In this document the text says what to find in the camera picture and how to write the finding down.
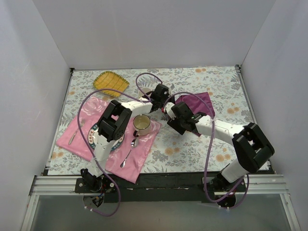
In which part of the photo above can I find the purple cloth napkin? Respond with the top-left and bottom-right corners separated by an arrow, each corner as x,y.
175,92 -> 215,116

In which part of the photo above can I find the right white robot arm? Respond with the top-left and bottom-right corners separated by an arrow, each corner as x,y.
162,102 -> 275,191

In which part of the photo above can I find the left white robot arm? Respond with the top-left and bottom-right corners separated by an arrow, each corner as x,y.
81,83 -> 170,193

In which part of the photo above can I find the pale green mug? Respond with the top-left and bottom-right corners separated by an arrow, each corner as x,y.
138,88 -> 153,98

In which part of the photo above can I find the cream enamel mug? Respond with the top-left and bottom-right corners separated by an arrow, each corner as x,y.
133,114 -> 151,137

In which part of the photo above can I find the silver spoon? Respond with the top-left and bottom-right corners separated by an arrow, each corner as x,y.
120,137 -> 139,168

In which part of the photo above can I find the yellow woven tray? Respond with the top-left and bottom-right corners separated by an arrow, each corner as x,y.
93,71 -> 129,92

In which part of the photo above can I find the pink floral cloth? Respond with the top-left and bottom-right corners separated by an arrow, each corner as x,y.
56,97 -> 161,183

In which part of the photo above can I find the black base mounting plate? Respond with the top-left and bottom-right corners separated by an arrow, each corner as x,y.
75,172 -> 246,204

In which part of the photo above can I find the white plate blue rim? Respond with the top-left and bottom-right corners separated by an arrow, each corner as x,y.
88,123 -> 125,151

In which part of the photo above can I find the silver fork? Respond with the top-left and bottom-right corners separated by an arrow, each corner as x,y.
68,118 -> 86,145

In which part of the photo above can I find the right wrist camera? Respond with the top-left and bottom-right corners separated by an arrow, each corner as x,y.
162,102 -> 176,120

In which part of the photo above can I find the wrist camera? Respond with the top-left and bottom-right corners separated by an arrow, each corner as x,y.
162,102 -> 176,120
168,84 -> 175,94

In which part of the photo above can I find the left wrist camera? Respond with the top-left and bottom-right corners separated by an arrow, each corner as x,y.
168,84 -> 175,94

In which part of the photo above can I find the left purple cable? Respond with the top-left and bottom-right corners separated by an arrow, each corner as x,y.
77,72 -> 164,217

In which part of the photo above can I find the aluminium frame rail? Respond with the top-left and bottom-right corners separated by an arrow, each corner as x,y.
20,175 -> 85,231

